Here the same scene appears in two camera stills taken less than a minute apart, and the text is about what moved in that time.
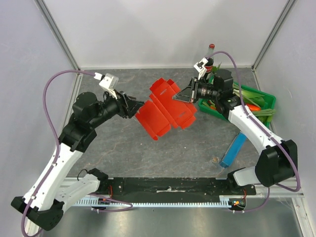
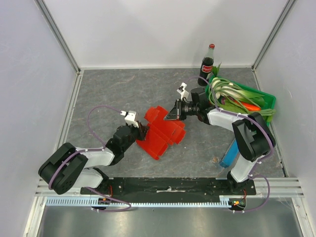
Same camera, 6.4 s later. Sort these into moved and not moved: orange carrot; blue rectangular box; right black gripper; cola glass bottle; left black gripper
Moved: right black gripper; left black gripper
Not moved: blue rectangular box; cola glass bottle; orange carrot
